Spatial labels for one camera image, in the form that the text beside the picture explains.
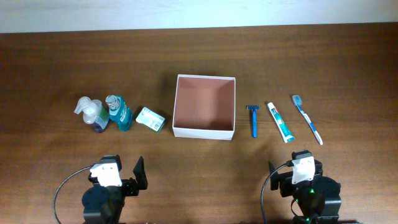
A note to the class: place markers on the blue white toothbrush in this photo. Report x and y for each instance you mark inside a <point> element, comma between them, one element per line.
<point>298,103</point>

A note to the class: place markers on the clear pump soap bottle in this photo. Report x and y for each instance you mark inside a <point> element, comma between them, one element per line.
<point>94,113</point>

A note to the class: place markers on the teal mouthwash bottle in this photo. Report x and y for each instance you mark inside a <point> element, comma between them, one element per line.
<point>119,112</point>

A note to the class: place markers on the white cardboard box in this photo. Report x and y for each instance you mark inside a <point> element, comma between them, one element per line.
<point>204,107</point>

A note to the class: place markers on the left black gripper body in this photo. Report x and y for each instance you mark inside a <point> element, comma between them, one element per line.
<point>129,190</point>

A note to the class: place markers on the green white soap box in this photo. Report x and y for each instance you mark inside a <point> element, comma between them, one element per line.
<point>150,119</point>

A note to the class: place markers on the blue disposable razor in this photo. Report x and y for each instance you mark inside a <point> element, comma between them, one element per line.
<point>253,109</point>

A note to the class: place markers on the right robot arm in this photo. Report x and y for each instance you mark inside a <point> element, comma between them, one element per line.
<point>317,196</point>

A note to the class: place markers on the white teal toothpaste tube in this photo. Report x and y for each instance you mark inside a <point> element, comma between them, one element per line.
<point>285,132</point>

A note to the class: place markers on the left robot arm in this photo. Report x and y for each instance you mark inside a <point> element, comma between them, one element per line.
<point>104,201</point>

